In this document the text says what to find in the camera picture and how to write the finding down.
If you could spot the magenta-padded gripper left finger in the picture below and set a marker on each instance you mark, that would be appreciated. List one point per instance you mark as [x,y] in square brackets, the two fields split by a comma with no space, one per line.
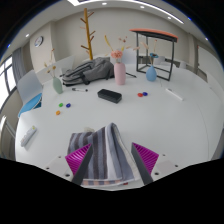
[79,159]

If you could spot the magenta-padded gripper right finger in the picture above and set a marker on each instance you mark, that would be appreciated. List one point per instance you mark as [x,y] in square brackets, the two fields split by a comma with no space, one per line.
[147,158]

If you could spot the white remote control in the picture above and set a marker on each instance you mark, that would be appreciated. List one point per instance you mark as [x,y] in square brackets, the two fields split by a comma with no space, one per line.
[28,135]

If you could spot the wooden coat rack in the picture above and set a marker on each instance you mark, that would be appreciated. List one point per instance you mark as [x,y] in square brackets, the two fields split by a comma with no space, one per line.
[88,33]

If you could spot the orange round magnet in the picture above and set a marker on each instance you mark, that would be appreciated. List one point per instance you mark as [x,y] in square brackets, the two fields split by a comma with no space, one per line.
[58,112]

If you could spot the green vase with dried flowers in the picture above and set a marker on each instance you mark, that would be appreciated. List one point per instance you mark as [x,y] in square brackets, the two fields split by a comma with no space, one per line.
[57,86]

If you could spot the blue round magnet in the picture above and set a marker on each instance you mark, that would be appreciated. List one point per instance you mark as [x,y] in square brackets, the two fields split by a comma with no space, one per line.
[145,94]
[68,105]

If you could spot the long ceiling light strip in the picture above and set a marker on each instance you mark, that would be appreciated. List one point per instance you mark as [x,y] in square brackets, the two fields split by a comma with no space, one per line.
[143,6]

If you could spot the white flat bar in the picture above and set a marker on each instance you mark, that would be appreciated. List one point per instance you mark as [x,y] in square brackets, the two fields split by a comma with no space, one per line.
[174,94]

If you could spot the window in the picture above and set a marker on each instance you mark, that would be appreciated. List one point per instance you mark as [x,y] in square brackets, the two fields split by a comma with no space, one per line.
[6,81]

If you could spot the black rectangular case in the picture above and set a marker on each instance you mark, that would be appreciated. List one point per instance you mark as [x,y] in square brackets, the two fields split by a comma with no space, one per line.
[109,96]

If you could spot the blue vase with dried flowers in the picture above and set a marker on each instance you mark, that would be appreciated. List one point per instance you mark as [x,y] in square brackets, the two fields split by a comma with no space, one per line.
[151,74]

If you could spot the black marker pen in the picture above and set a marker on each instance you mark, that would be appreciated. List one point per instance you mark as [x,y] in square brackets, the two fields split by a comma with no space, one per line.
[80,89]

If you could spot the striped towel with bear print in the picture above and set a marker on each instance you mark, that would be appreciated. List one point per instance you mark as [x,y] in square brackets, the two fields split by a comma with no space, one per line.
[106,150]

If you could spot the grey curtain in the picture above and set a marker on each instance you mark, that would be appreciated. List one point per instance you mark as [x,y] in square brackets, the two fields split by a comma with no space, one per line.
[19,65]

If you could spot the pink vase with dried flowers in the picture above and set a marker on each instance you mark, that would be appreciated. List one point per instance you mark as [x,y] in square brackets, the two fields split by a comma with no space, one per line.
[119,74]

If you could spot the grey backpack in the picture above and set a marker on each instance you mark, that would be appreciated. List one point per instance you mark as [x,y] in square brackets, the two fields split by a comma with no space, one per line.
[90,70]

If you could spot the black frame stand orange top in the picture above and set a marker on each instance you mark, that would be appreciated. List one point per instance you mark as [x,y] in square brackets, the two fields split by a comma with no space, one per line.
[155,33]

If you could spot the round ceiling spot lights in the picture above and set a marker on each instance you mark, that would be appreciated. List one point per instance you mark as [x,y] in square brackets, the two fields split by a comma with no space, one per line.
[27,35]

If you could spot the red round magnet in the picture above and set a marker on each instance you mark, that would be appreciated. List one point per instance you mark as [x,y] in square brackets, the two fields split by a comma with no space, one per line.
[140,94]

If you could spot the round wall clock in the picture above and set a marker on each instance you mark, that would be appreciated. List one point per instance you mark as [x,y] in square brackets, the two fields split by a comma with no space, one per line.
[39,41]

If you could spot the green round magnet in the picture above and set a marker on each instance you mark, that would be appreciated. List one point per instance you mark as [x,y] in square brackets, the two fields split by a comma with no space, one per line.
[61,104]

